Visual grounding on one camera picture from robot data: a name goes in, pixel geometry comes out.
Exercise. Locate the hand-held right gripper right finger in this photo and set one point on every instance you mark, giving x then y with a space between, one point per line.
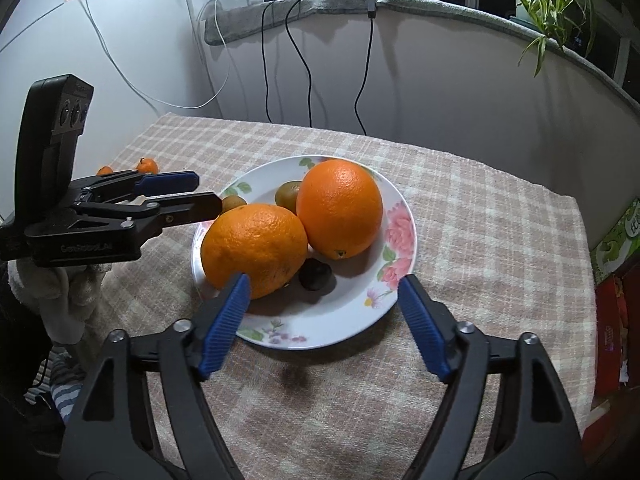
425 325

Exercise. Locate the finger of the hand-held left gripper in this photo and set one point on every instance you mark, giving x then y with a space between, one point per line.
165 181
190 206

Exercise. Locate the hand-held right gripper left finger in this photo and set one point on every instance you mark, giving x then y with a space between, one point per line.
225 325

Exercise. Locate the small tangerine with stem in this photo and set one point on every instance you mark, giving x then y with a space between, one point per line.
148 165

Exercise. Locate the brown kiwi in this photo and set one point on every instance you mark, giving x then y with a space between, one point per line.
233 204

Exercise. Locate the large rough-skinned orange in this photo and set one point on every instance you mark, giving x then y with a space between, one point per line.
255 245

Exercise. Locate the white floral plate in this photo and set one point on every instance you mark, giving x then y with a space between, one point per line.
350 310

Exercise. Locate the greenish kiwi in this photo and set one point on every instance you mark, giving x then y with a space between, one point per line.
287 194

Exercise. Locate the dark purple round fruit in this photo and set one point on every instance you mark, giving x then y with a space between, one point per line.
315 275

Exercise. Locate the large smooth orange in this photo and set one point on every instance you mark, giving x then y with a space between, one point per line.
340 205

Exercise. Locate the person's left forearm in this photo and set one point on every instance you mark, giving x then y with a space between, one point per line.
62 390

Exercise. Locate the person's left hand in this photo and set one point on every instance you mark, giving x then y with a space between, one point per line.
55 290

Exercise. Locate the checked tablecloth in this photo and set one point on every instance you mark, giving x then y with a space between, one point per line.
475 235

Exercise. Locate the red cardboard box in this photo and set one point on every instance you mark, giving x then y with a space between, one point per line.
612 340

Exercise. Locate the green cardboard box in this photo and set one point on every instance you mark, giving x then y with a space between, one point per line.
617 240

